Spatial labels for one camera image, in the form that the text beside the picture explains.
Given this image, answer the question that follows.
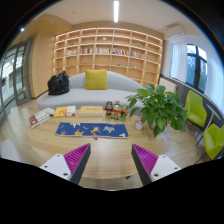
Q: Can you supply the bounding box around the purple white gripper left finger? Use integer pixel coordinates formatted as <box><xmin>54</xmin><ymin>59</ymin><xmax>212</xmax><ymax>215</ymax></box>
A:
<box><xmin>41</xmin><ymin>144</ymin><xmax>91</xmax><ymax>184</ymax></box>

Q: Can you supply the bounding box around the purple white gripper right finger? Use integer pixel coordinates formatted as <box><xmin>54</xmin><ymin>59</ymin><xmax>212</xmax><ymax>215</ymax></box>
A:
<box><xmin>131</xmin><ymin>144</ymin><xmax>180</xmax><ymax>185</ymax></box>

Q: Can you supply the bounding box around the blue patterned towel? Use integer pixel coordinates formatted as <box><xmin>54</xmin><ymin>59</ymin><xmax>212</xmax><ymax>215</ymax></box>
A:
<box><xmin>55</xmin><ymin>122</ymin><xmax>129</xmax><ymax>138</ymax></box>

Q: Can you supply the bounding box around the white small book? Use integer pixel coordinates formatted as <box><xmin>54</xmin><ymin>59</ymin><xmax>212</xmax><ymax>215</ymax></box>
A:
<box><xmin>67</xmin><ymin>106</ymin><xmax>76</xmax><ymax>117</ymax></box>

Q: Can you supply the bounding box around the yellow book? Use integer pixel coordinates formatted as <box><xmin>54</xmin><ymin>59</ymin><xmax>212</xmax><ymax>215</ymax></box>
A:
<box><xmin>54</xmin><ymin>107</ymin><xmax>68</xmax><ymax>117</ymax></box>

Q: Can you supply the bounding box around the tan hardcover book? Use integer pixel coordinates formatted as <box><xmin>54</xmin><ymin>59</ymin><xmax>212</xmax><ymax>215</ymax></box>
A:
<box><xmin>79</xmin><ymin>106</ymin><xmax>103</xmax><ymax>116</ymax></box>

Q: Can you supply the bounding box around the green potted plant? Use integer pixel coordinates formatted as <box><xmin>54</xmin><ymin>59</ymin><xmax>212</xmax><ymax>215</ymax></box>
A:
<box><xmin>127</xmin><ymin>84</ymin><xmax>187</xmax><ymax>137</ymax></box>

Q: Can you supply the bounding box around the colourful figurine set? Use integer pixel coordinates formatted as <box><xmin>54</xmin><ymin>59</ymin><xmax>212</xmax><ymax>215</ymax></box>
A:
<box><xmin>103</xmin><ymin>101</ymin><xmax>128</xmax><ymax>121</ymax></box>

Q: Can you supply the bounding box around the lime green chair near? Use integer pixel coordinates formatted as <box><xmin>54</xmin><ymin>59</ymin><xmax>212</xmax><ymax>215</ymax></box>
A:
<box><xmin>197</xmin><ymin>124</ymin><xmax>224</xmax><ymax>160</ymax></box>

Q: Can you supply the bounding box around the lime green chair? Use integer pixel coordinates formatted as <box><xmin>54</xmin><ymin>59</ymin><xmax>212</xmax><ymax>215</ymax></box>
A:
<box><xmin>197</xmin><ymin>124</ymin><xmax>224</xmax><ymax>160</ymax></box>
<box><xmin>185</xmin><ymin>90</ymin><xmax>207</xmax><ymax>128</ymax></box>

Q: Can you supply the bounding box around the lime green chair far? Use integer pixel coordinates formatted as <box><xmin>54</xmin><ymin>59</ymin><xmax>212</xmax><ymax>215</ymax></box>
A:
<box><xmin>185</xmin><ymin>90</ymin><xmax>207</xmax><ymax>128</ymax></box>

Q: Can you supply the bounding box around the black bag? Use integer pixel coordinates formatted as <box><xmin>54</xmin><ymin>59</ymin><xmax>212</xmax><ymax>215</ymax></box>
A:
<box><xmin>48</xmin><ymin>71</ymin><xmax>70</xmax><ymax>95</ymax></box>

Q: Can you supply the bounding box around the grey curved sofa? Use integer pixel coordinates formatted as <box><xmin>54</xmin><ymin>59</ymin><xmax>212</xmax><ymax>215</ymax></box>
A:
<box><xmin>37</xmin><ymin>71</ymin><xmax>142</xmax><ymax>110</ymax></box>

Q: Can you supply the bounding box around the yellow cushion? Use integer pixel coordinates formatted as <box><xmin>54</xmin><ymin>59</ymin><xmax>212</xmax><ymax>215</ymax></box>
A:
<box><xmin>85</xmin><ymin>70</ymin><xmax>107</xmax><ymax>90</ymax></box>

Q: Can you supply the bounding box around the white curtain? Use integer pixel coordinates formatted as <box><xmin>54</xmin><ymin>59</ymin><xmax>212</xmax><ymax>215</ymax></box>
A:
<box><xmin>170</xmin><ymin>43</ymin><xmax>187</xmax><ymax>82</ymax></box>

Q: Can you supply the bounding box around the dark framed window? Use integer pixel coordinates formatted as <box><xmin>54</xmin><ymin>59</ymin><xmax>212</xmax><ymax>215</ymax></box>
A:
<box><xmin>186</xmin><ymin>44</ymin><xmax>207</xmax><ymax>93</ymax></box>

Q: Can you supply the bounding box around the glass door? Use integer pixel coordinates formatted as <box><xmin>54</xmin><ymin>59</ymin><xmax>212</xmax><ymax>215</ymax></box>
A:
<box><xmin>0</xmin><ymin>39</ymin><xmax>32</xmax><ymax>125</ymax></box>

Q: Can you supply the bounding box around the white air conditioner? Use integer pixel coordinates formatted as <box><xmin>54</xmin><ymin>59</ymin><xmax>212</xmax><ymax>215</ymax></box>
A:
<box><xmin>166</xmin><ymin>25</ymin><xmax>185</xmax><ymax>38</ymax></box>

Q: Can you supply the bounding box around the ceiling light strip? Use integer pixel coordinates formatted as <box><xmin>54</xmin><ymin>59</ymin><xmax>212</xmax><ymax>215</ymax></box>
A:
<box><xmin>114</xmin><ymin>0</ymin><xmax>119</xmax><ymax>23</ymax></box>

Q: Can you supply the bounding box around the wooden bookshelf wall unit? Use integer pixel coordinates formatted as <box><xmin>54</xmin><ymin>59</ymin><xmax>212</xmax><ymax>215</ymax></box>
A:
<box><xmin>53</xmin><ymin>28</ymin><xmax>163</xmax><ymax>85</ymax></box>

